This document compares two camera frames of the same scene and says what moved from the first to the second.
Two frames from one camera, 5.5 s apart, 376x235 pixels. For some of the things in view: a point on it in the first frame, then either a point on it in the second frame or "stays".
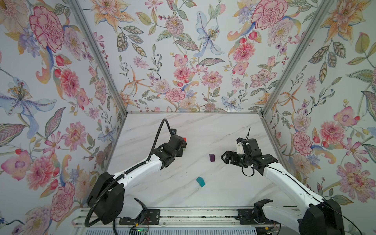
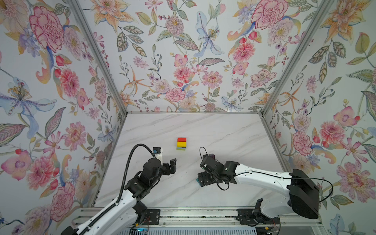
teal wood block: x=200 y=181 stays
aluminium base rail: x=191 y=217 stays
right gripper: x=233 y=155 -> x=203 y=175
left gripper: x=180 y=151 -> x=173 y=167
